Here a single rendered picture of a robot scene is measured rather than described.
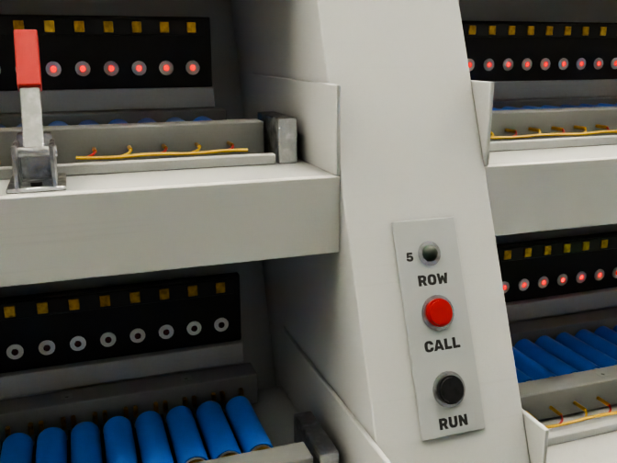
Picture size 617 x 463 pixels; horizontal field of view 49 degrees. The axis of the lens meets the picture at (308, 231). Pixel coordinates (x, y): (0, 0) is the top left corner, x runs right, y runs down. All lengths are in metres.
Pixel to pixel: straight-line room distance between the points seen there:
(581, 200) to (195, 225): 0.25
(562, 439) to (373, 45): 0.29
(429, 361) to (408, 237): 0.07
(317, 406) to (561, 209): 0.20
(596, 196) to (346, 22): 0.20
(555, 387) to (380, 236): 0.20
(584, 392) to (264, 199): 0.28
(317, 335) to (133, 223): 0.15
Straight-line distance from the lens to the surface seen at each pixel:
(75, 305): 0.50
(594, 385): 0.54
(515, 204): 0.44
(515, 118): 0.53
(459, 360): 0.40
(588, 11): 0.80
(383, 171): 0.39
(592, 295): 0.67
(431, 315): 0.39
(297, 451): 0.42
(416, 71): 0.42
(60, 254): 0.36
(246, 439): 0.45
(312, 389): 0.47
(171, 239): 0.37
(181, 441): 0.45
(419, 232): 0.39
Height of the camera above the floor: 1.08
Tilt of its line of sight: 6 degrees up
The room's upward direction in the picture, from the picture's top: 7 degrees counter-clockwise
